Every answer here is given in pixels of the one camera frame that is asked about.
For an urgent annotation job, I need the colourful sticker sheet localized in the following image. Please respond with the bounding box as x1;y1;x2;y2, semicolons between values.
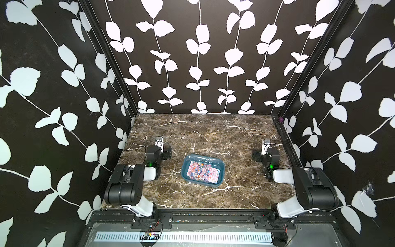
186;162;220;184

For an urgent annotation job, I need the teal plastic storage box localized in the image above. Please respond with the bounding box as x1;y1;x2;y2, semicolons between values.
181;154;225;188

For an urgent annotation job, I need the black front mounting rail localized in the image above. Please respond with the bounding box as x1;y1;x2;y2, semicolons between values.
88;209;337;232

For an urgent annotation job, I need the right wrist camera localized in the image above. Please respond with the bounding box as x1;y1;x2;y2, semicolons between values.
261;139;271;155

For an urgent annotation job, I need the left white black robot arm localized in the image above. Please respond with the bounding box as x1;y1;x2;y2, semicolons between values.
104;144;172;220

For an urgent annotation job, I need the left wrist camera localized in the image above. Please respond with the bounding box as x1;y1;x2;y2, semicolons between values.
155;136;164;153

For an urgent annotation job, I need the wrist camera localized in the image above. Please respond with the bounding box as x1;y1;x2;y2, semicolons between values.
261;139;271;155
155;136;164;153

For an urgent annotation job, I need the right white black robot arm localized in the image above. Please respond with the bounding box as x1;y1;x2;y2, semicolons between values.
252;147;339;218

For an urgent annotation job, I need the small circuit board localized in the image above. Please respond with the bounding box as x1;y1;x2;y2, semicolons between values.
141;232;161;241

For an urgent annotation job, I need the white perforated cable duct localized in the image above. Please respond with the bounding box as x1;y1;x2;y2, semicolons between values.
93;232;273;244

